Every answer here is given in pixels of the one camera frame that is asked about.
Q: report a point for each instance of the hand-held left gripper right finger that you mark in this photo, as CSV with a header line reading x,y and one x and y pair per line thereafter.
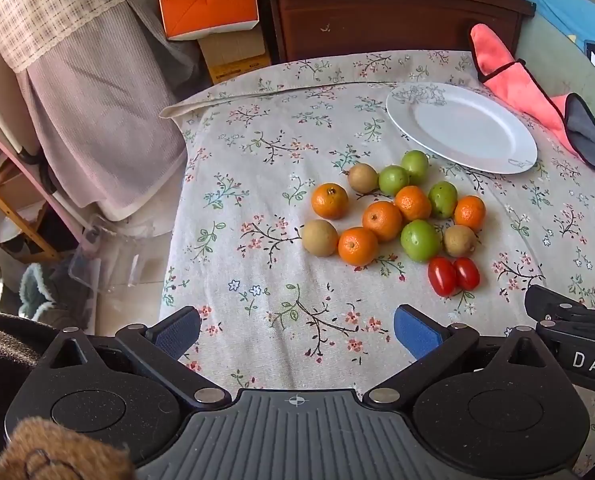
x,y
417,332

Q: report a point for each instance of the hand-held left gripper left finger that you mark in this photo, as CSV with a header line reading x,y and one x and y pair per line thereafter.
x,y
177,332

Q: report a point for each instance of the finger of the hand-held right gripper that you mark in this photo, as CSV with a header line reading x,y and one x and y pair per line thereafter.
x,y
567,307

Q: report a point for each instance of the red cherry tomato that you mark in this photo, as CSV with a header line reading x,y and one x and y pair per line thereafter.
x,y
442,275
467,273

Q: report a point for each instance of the green jujube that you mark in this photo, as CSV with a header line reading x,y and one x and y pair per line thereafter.
x,y
415,166
393,180
420,240
443,199

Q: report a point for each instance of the brown kiwi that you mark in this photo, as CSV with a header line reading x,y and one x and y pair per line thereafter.
x,y
460,240
363,178
320,237

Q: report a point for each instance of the small orange mandarin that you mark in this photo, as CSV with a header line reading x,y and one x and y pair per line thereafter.
x,y
470,212
358,246
330,200
413,203
382,220

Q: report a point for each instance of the white ceramic plate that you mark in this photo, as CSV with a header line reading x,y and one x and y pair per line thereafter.
x,y
467,130

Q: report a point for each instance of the clear plastic container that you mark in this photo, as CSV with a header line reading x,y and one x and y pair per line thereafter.
x,y
117,260

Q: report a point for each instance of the floral tablecloth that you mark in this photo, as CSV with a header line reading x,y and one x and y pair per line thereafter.
x,y
257,270

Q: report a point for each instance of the teal fluffy slipper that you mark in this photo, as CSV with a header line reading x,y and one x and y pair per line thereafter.
x,y
40,290

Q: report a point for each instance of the dark brown clothing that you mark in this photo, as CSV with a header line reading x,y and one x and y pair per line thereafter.
x,y
2,360

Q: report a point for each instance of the wooden rack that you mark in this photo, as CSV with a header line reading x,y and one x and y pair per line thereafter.
x,y
22,232

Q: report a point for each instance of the pink metal rack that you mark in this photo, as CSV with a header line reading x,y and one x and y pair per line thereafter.
x,y
47,187

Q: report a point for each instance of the lavender ribbed cloth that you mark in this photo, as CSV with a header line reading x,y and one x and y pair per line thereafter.
x,y
102,110

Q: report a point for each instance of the pink cloth with black trim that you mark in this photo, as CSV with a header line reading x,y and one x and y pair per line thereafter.
x,y
507,80

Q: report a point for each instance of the grey green cushion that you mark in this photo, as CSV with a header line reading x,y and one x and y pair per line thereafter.
x,y
552,55

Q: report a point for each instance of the yellow cardboard box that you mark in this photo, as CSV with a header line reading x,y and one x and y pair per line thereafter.
x,y
232,55

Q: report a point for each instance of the blue printed cushion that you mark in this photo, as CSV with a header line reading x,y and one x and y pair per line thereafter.
x,y
567,5

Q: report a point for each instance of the dark wooden cabinet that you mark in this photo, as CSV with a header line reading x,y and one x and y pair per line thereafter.
x,y
377,20

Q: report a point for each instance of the orange carton box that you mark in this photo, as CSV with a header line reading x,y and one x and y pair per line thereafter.
x,y
202,0

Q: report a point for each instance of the checked cloth with lace trim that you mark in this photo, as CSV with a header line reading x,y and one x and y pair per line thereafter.
x,y
52,5

